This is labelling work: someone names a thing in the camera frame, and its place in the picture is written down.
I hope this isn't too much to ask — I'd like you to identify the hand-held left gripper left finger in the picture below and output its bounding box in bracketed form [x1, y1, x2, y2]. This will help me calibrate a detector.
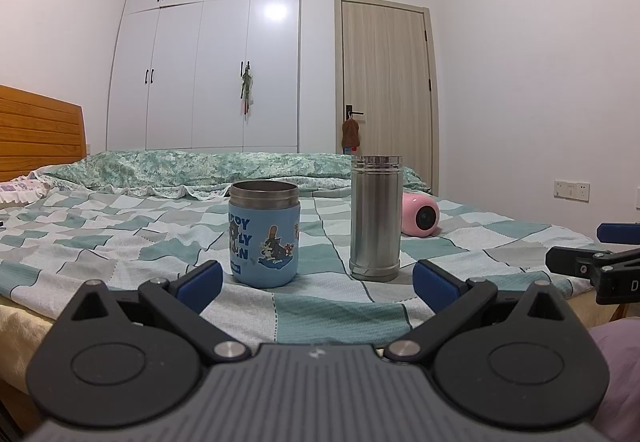
[55, 261, 252, 366]

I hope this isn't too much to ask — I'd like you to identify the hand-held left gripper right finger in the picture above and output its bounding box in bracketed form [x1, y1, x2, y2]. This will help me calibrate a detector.
[382, 259, 584, 366]

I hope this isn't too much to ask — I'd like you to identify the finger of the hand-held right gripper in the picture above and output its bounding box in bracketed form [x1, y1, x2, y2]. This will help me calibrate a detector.
[545, 245, 640, 280]
[596, 222, 640, 246]

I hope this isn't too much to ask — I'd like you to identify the pink cup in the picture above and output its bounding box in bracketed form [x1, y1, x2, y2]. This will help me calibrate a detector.
[401, 192, 440, 238]

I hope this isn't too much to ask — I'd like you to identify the blue cartoon print cup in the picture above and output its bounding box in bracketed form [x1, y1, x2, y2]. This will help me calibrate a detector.
[228, 180, 301, 288]

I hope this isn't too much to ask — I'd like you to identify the tall stainless steel cup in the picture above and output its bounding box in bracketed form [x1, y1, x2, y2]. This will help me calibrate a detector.
[349, 154, 404, 282]

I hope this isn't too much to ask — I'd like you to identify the purple cloth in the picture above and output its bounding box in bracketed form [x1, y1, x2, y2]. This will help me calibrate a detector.
[587, 319, 640, 442]

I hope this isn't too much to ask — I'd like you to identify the checkered bed sheet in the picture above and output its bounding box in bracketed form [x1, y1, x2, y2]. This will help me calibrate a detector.
[0, 182, 610, 348]

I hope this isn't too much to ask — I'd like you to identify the green floral quilt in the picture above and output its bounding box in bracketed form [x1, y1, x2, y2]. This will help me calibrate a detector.
[30, 149, 427, 201]

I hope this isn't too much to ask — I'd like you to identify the brown hanging pouch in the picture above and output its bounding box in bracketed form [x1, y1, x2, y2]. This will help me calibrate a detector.
[341, 117, 362, 156]

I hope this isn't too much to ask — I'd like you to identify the yellow mattress cover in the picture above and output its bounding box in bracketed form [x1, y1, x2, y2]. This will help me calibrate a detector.
[0, 296, 57, 395]

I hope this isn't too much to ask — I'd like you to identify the green hanging ornament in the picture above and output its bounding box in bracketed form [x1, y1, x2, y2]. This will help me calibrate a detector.
[238, 61, 256, 116]

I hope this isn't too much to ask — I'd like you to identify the floral frilled pillow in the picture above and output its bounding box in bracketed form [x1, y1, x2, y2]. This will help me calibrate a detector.
[0, 174, 52, 209]

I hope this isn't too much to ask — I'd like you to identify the wooden door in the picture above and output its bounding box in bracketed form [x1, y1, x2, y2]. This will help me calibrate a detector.
[334, 0, 441, 198]

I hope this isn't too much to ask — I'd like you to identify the white wardrobe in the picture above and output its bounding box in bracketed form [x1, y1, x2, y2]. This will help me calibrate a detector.
[106, 0, 303, 154]

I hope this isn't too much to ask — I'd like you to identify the wooden headboard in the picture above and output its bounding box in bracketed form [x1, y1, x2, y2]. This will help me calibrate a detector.
[0, 84, 87, 183]

